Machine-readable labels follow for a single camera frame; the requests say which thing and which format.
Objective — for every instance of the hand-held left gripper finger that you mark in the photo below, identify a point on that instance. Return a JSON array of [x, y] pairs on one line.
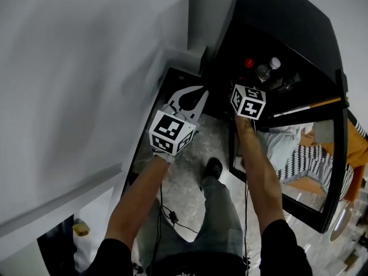
[[201, 106], [179, 95]]

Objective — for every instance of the tan block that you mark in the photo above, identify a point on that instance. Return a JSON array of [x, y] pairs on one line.
[[80, 229]]

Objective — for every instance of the clear white-capped bottle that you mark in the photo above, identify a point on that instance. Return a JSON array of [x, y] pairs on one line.
[[264, 70]]

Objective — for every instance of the black cabinet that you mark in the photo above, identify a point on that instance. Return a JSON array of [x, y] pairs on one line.
[[287, 16]]

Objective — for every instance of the black white striped blanket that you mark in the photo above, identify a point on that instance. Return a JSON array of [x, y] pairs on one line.
[[310, 160]]

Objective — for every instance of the black framed glass cabinet door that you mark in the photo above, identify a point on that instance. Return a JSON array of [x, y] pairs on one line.
[[337, 168]]

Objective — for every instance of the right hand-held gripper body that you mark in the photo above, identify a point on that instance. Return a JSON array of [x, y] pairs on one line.
[[248, 102]]

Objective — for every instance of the bottle with green cap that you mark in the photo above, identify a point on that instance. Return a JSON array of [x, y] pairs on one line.
[[287, 83]]

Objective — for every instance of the person's right leg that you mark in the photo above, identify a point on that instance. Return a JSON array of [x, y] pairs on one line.
[[221, 217]]

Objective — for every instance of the orange sofa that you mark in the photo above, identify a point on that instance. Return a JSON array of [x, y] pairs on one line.
[[358, 151]]

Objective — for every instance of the person's black shirt torso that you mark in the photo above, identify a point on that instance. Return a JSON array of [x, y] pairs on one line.
[[281, 249]]

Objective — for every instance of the person's right forearm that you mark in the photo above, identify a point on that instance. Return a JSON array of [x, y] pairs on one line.
[[258, 171]]

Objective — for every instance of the person's right black shoe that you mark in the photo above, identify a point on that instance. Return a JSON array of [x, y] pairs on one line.
[[213, 168]]

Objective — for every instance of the person's left forearm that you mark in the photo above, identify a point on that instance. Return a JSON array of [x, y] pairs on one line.
[[135, 200]]

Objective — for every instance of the white crumpled cloth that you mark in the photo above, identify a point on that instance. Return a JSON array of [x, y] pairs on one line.
[[279, 145]]

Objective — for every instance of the red-capped dark bottle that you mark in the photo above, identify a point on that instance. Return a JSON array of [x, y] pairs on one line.
[[249, 63]]

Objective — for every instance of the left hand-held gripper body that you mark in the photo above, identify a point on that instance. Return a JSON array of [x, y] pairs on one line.
[[169, 131]]

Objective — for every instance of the person's leg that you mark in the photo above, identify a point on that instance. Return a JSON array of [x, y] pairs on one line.
[[166, 240], [221, 217]]

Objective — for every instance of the person's left leg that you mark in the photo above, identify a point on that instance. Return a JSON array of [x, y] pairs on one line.
[[166, 240]]

